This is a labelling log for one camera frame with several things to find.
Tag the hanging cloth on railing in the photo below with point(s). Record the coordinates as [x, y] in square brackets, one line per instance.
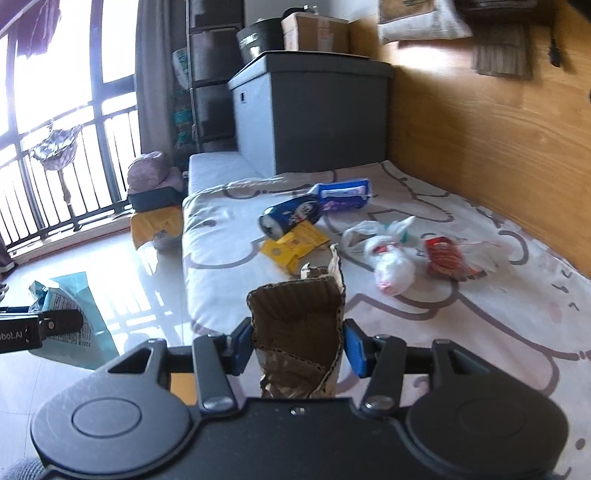
[56, 152]

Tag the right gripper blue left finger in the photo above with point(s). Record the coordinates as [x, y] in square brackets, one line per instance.
[215, 357]

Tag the yellow cloth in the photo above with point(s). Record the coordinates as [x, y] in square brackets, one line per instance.
[144, 226]

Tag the white pillow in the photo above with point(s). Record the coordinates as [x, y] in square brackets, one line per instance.
[420, 20]

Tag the brown cardboard box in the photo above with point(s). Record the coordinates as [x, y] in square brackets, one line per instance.
[310, 32]

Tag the grey mattress pad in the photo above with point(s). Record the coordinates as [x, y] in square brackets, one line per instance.
[208, 170]

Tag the blue drink can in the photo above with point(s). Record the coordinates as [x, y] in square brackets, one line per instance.
[279, 219]

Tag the yellow cigarette box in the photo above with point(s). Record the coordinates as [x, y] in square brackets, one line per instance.
[289, 250]

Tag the torn brown cardboard piece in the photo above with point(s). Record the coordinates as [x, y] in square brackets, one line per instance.
[298, 332]

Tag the black round container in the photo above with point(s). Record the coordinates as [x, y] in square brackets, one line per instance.
[262, 36]

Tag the dark grey storage box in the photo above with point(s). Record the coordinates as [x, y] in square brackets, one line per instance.
[311, 111]

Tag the blue tissue pack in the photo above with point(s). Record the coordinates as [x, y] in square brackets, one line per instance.
[343, 196]

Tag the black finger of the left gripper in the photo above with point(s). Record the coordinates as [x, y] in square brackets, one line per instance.
[60, 322]

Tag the white plastic bag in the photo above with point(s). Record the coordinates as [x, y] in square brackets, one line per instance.
[382, 248]

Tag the black balcony railing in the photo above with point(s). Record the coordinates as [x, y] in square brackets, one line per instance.
[38, 204]

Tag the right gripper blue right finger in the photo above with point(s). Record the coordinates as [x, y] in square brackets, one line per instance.
[381, 360]

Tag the cartoon bear bed sheet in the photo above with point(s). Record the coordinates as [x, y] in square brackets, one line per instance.
[418, 262]

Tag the grey curtain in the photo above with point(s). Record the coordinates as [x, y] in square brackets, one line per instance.
[160, 30]

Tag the dark drawer shelf unit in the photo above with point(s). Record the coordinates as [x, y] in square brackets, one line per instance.
[213, 59]

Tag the red snack wrapper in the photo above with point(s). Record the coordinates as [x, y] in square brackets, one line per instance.
[463, 260]

